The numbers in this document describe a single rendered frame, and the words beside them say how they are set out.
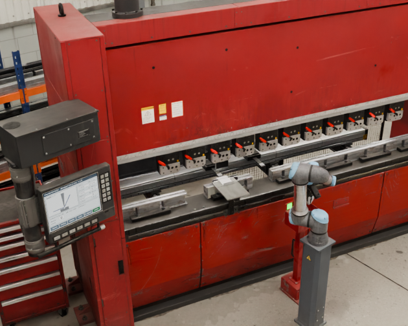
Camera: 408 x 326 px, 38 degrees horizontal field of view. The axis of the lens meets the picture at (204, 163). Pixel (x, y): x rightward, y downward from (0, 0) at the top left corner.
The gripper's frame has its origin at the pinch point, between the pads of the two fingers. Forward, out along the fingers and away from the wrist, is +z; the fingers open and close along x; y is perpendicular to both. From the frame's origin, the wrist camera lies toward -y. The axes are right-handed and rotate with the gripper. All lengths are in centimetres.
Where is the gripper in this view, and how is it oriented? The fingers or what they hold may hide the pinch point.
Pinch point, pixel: (309, 204)
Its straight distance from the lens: 447.7
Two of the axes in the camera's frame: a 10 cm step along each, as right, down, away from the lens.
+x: -8.4, 2.8, -4.6
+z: -0.2, 8.3, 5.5
